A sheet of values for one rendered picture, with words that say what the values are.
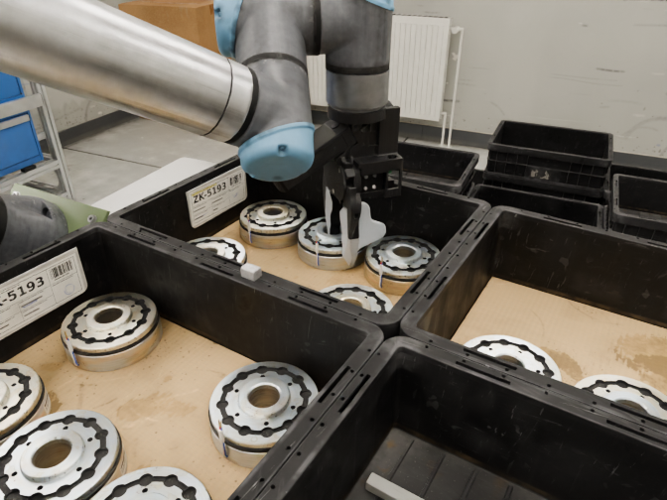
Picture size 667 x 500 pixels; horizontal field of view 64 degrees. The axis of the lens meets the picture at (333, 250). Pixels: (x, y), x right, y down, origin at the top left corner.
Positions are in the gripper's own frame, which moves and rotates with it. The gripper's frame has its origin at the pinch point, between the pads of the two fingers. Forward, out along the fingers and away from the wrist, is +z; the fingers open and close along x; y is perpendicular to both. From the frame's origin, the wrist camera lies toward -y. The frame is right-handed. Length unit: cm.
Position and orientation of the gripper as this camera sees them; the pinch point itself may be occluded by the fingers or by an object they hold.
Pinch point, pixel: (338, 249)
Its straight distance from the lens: 73.9
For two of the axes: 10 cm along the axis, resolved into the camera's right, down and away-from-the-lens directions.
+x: -3.6, -4.9, 8.0
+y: 9.3, -1.8, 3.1
